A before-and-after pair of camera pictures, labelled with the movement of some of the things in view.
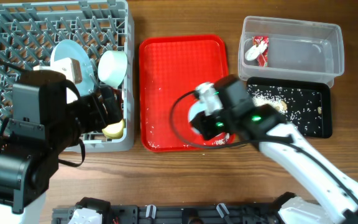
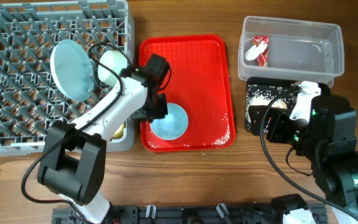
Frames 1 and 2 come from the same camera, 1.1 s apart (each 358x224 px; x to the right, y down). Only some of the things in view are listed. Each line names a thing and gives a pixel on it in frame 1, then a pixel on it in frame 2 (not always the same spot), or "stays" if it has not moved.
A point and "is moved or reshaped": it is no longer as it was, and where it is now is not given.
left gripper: (92, 104) -> (160, 113)
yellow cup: (114, 130) stays
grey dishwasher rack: (16, 38) stays
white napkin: (253, 52) stays
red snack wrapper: (263, 58) stays
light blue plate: (67, 48) is moved or reshaped
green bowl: (112, 68) stays
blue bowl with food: (196, 109) -> (173, 126)
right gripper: (209, 122) -> (280, 118)
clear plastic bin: (298, 50) stays
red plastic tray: (171, 68) stays
